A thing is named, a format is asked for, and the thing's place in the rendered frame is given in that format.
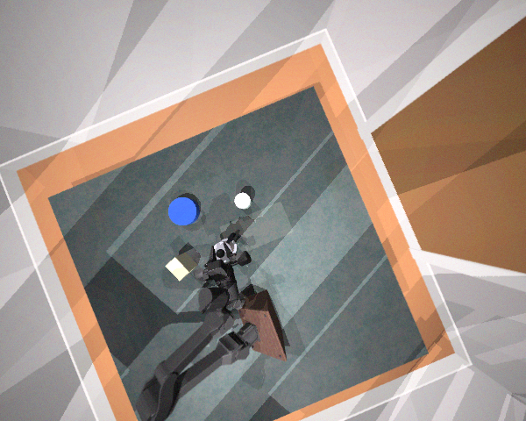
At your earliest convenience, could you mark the grey cylinder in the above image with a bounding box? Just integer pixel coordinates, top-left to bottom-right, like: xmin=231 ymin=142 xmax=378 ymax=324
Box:
xmin=235 ymin=193 xmax=252 ymax=209

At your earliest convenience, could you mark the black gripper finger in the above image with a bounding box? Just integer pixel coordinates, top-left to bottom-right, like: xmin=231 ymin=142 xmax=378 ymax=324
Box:
xmin=223 ymin=241 xmax=237 ymax=258
xmin=204 ymin=246 xmax=217 ymax=267

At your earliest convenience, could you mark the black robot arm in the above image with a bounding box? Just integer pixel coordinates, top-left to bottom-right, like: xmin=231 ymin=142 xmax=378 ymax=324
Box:
xmin=136 ymin=260 xmax=260 ymax=421

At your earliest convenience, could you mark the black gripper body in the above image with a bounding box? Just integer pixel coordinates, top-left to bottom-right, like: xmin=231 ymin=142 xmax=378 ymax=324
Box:
xmin=194 ymin=251 xmax=252 ymax=288

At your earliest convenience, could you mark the glass french press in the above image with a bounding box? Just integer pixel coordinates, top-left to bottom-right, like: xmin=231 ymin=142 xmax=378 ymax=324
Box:
xmin=214 ymin=232 xmax=237 ymax=262

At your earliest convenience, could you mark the beige rectangular block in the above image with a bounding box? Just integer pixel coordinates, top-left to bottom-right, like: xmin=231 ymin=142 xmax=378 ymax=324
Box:
xmin=166 ymin=252 xmax=197 ymax=281

